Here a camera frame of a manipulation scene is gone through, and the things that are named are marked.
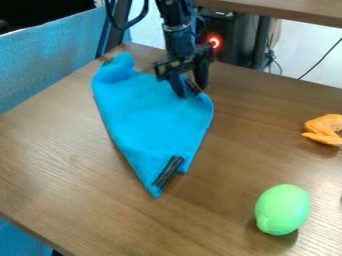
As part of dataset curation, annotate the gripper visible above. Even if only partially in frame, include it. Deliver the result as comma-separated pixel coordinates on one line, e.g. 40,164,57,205
152,23,217,99

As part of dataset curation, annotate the blue cloth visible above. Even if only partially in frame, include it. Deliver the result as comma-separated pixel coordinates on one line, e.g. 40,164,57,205
90,51,216,199

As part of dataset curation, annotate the black computer tower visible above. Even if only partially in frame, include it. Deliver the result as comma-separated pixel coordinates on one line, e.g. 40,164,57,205
195,7,262,68

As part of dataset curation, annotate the wooden desk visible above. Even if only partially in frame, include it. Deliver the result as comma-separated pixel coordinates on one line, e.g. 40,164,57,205
195,0,342,70

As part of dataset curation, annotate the orange toy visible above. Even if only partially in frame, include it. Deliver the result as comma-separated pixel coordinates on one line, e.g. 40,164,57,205
300,113,342,148

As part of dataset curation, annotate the green toy lime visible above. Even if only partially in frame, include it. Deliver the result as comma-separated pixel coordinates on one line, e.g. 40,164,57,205
253,183,313,237

